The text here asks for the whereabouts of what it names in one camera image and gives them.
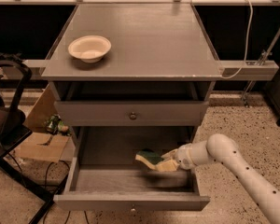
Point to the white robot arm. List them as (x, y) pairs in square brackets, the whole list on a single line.
[(219, 148)]

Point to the green and yellow sponge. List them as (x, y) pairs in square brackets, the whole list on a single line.
[(149, 158)]

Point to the cardboard sheet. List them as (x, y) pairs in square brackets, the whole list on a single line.
[(41, 145)]

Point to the open grey lower drawer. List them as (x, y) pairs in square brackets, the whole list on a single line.
[(105, 175)]

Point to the metal diagonal strut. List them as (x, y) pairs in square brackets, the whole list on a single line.
[(260, 61)]

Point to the black chair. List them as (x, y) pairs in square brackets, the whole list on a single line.
[(13, 132)]

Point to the grey wooden drawer cabinet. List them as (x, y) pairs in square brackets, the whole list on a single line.
[(153, 45)]

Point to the green crumpled bag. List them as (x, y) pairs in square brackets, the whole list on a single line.
[(55, 125)]

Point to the white paper bowl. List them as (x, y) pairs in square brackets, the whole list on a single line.
[(89, 48)]

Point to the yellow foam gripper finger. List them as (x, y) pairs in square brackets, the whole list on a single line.
[(170, 154), (167, 166)]

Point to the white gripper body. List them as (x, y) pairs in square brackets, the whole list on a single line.
[(183, 157)]

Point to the grey upper drawer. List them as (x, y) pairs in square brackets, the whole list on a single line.
[(128, 113)]

